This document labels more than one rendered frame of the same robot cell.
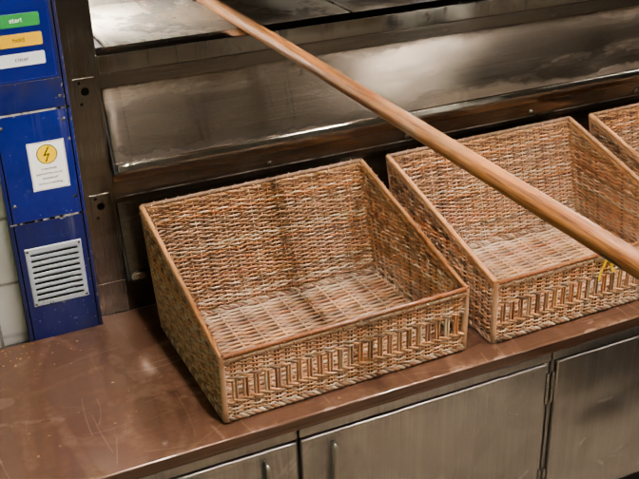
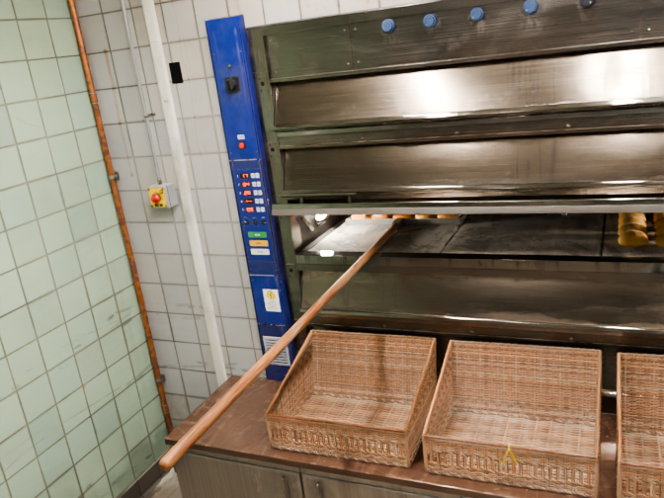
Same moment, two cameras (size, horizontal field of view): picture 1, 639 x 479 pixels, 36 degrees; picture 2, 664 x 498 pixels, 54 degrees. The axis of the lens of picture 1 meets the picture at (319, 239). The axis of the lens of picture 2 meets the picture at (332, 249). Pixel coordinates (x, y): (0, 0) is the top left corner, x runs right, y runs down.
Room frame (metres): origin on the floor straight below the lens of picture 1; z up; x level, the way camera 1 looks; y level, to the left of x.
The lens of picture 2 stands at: (0.39, -1.64, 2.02)
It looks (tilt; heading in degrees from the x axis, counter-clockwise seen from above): 18 degrees down; 50
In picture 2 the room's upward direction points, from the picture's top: 7 degrees counter-clockwise
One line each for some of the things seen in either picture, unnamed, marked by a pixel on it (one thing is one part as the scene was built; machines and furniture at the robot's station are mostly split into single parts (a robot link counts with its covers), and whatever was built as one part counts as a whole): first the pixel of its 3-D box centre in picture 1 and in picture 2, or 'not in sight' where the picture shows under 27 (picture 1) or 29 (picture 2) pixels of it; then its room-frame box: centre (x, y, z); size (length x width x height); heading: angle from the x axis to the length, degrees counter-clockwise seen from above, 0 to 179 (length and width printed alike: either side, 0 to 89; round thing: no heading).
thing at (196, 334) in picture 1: (300, 276); (355, 391); (1.85, 0.04, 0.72); 0.56 x 0.49 x 0.28; 115
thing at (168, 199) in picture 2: not in sight; (162, 196); (1.68, 0.98, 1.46); 0.10 x 0.07 x 0.10; 114
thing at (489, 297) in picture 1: (534, 218); (515, 409); (2.09, -0.51, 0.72); 0.56 x 0.49 x 0.28; 115
